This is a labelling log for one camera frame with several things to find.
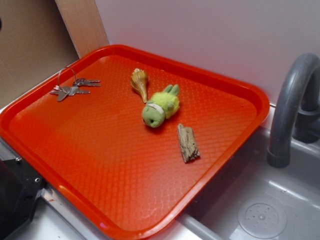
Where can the silver keys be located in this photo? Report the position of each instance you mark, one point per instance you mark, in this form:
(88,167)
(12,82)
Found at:
(76,88)

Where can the orange plastic tray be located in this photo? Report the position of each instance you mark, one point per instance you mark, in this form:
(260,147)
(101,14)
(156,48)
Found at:
(128,179)

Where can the green yellow plush toy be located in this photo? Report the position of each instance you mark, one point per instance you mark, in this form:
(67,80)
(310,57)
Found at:
(162,106)

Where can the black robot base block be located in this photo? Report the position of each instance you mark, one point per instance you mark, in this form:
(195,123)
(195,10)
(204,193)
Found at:
(20,190)

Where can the tan conch seashell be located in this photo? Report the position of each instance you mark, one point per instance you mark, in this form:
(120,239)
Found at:
(139,79)

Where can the grey toy sink basin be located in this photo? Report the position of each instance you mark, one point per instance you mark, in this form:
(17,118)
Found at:
(250,200)

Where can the light wooden board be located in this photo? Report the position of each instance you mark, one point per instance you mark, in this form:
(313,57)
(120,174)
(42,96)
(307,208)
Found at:
(84,25)

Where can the weathered wood piece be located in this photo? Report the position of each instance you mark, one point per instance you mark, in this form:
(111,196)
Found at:
(188,145)

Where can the grey curved faucet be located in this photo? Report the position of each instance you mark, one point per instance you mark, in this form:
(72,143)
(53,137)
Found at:
(297,112)

